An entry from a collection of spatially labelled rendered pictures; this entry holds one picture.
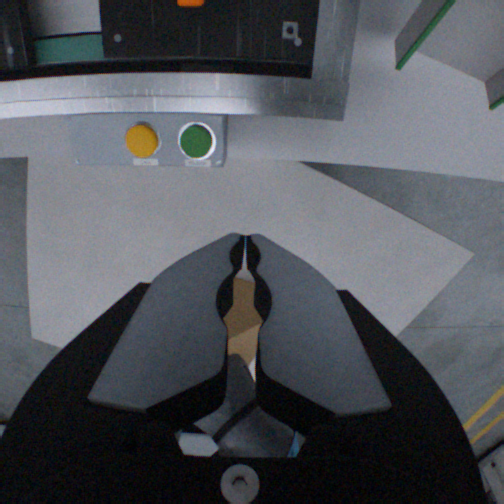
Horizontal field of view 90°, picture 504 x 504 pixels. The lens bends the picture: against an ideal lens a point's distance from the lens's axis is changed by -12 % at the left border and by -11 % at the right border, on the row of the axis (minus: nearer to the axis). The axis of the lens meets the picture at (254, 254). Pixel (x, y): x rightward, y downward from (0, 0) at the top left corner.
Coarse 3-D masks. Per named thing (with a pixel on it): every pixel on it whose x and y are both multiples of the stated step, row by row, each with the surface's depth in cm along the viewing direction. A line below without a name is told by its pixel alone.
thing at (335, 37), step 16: (320, 0) 27; (336, 0) 27; (352, 0) 27; (320, 16) 28; (336, 16) 28; (352, 16) 28; (320, 32) 29; (336, 32) 29; (352, 32) 29; (320, 48) 30; (336, 48) 30; (352, 48) 30; (320, 64) 31; (336, 64) 31; (336, 80) 32
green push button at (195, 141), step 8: (192, 128) 33; (200, 128) 34; (184, 136) 34; (192, 136) 34; (200, 136) 34; (208, 136) 34; (184, 144) 34; (192, 144) 35; (200, 144) 35; (208, 144) 35; (184, 152) 35; (192, 152) 35; (200, 152) 35; (208, 152) 35
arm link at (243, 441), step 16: (256, 416) 44; (240, 432) 43; (256, 432) 43; (272, 432) 43; (288, 432) 45; (224, 448) 43; (240, 448) 42; (256, 448) 41; (272, 448) 41; (288, 448) 42
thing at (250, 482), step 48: (144, 432) 5; (336, 432) 5; (48, 480) 4; (96, 480) 4; (144, 480) 4; (192, 480) 4; (240, 480) 4; (288, 480) 4; (336, 480) 4; (384, 480) 4
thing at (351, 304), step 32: (352, 320) 8; (384, 352) 7; (384, 384) 6; (416, 384) 6; (384, 416) 5; (416, 416) 5; (448, 416) 5; (352, 448) 5; (384, 448) 5; (416, 448) 5; (448, 448) 5; (448, 480) 4; (480, 480) 4
